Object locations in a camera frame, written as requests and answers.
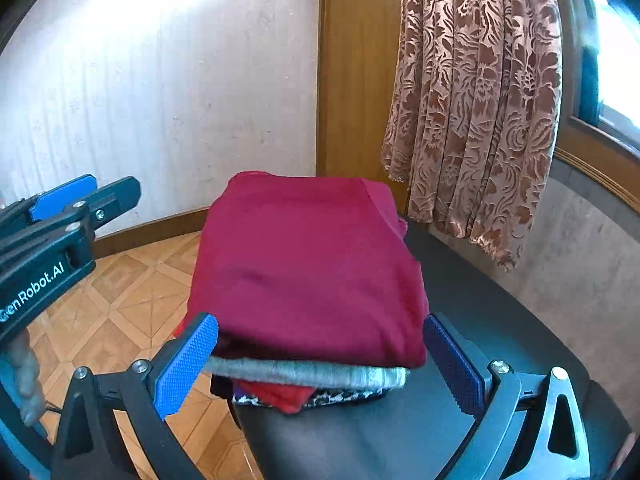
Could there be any person's left hand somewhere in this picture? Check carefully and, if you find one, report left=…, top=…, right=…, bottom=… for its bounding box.
left=12, top=332, right=48, bottom=428

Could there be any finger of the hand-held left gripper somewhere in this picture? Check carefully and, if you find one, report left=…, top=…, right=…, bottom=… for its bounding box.
left=0, top=174, right=98, bottom=233
left=0, top=176, right=142, bottom=271

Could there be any wooden door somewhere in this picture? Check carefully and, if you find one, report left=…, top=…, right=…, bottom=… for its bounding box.
left=315, top=0, right=416, bottom=221

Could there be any bright red folded cloth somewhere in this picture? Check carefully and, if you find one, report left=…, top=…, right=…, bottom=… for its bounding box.
left=235, top=380, right=316, bottom=416

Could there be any window with wooden frame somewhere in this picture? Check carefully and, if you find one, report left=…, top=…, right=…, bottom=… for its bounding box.
left=555, top=0, right=640, bottom=201

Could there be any dark red embroidered sweater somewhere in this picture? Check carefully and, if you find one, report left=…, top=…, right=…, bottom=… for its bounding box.
left=175, top=171, right=430, bottom=368

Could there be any brown floral curtain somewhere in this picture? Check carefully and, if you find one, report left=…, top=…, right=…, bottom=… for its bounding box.
left=381, top=0, right=565, bottom=273

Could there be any grey folded cloth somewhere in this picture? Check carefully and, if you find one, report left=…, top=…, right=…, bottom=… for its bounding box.
left=207, top=355, right=410, bottom=391

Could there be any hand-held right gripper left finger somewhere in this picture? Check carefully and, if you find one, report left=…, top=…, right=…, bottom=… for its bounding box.
left=50, top=312, right=219, bottom=480

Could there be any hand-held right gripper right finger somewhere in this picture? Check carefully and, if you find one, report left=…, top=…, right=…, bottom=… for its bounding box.
left=422, top=311, right=633, bottom=480

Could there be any wooden baseboard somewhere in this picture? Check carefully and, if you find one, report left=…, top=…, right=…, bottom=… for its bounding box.
left=92, top=205, right=211, bottom=261

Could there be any leopard print cloth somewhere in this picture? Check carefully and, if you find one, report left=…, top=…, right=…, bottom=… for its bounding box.
left=232, top=385, right=388, bottom=408

